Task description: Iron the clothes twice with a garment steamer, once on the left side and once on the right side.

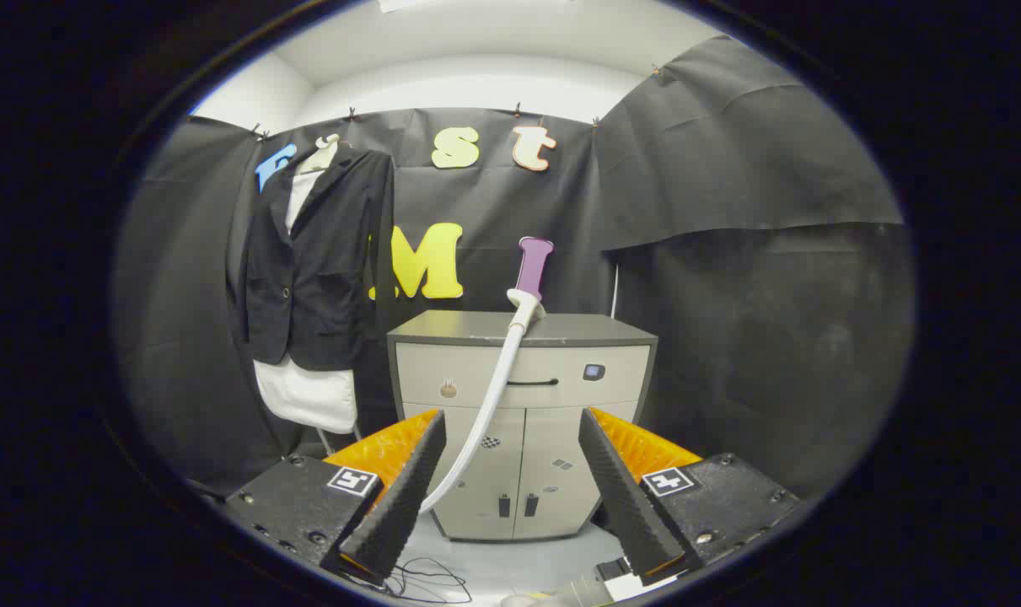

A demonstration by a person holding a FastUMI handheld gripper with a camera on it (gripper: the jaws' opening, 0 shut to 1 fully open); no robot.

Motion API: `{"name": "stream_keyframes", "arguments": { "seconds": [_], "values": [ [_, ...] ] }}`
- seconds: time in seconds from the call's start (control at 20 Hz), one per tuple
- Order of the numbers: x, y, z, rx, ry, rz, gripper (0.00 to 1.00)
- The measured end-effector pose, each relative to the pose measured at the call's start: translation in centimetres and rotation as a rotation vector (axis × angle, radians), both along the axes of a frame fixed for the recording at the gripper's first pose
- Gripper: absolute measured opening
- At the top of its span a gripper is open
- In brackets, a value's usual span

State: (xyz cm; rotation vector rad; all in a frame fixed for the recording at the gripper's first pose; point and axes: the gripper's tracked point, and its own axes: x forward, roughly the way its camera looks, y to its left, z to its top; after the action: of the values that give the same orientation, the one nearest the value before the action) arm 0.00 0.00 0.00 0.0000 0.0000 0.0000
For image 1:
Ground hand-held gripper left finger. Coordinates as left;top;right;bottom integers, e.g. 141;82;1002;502
226;409;447;584

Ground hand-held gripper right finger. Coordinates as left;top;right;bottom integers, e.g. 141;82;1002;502
578;407;802;587

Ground white garment steamer with hose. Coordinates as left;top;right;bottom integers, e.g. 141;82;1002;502
420;237;555;515

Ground black suit jacket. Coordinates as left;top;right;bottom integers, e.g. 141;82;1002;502
239;148;395;372

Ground grey cabinet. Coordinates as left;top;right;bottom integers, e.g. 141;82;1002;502
386;309;658;542

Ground black backdrop cloth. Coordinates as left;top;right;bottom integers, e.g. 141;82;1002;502
114;35;916;498

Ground white plastic hanger head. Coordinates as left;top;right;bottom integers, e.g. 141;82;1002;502
299;133;343;175

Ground thin black cables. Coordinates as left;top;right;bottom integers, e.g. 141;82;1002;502
382;556;474;605

